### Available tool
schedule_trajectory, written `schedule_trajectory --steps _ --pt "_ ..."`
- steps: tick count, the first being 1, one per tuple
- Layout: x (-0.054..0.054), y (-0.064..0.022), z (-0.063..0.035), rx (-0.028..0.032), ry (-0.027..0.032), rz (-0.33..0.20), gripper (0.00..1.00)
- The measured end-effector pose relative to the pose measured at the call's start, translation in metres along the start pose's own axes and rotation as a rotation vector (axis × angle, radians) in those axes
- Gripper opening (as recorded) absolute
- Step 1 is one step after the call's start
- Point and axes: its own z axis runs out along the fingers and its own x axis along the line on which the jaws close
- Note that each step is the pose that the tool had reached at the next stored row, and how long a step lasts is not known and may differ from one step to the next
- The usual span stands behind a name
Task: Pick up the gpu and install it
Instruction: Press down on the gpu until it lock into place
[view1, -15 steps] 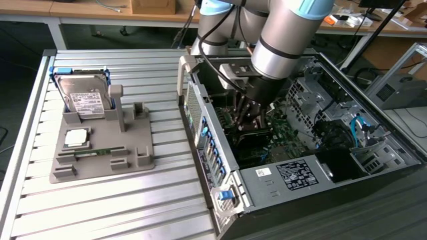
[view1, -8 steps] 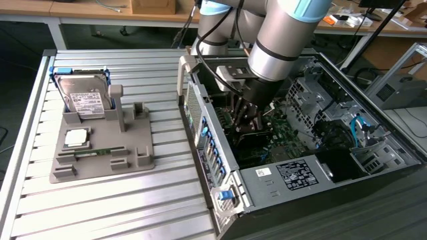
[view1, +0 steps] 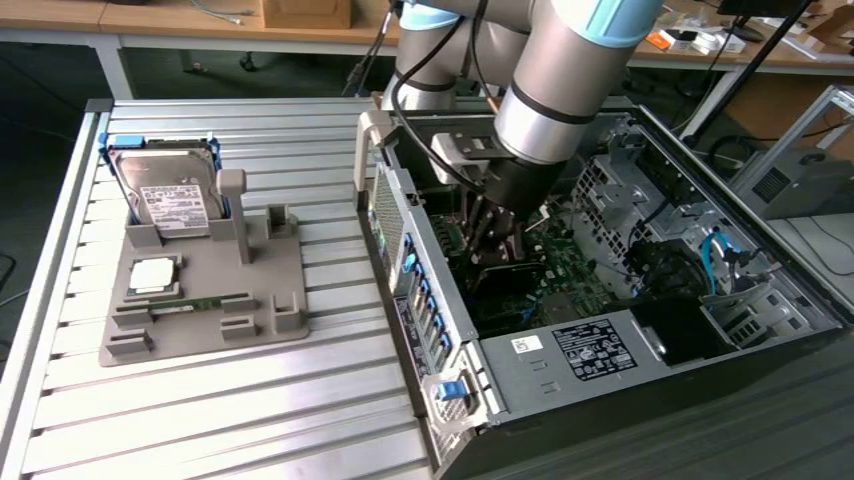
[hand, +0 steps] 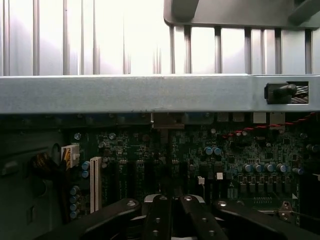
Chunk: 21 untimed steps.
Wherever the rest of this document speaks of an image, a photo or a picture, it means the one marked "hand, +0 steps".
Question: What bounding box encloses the red twisted wire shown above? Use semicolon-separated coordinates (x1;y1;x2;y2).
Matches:
216;112;317;138

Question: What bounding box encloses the white power connector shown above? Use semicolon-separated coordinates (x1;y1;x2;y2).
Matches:
61;144;81;171

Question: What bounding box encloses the grey parts rack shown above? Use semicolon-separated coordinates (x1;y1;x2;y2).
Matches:
163;0;320;30

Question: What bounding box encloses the green motherboard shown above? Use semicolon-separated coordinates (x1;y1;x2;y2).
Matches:
61;112;320;227

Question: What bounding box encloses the open PC case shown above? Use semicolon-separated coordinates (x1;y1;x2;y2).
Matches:
0;74;320;240

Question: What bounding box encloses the white expansion slot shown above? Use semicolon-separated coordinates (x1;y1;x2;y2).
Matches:
89;156;102;214

